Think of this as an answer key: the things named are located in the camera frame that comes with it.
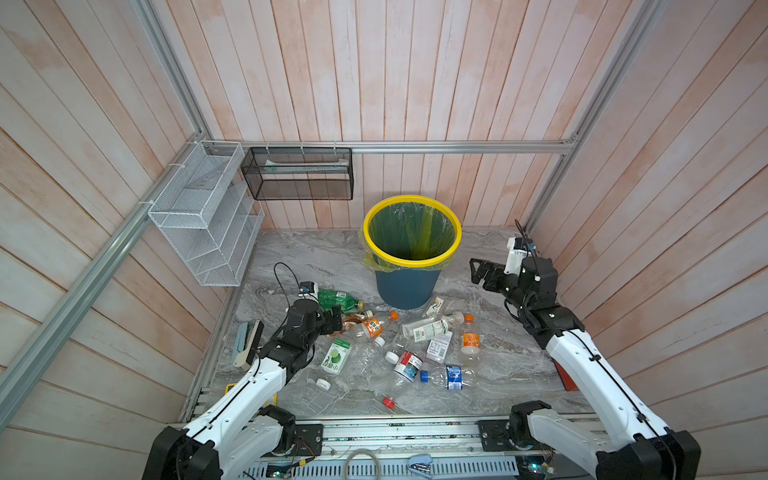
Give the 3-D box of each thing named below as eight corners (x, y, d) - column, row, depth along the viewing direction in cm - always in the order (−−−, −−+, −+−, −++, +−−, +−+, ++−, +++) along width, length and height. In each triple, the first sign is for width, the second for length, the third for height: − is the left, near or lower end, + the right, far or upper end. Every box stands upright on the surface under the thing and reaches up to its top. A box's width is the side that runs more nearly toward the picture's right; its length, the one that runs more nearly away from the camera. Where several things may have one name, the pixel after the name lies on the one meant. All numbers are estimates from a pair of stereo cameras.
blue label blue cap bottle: (421, 390, 82) (423, 385, 79) (419, 370, 86) (421, 365, 83) (475, 390, 82) (479, 385, 79) (471, 370, 86) (475, 365, 83)
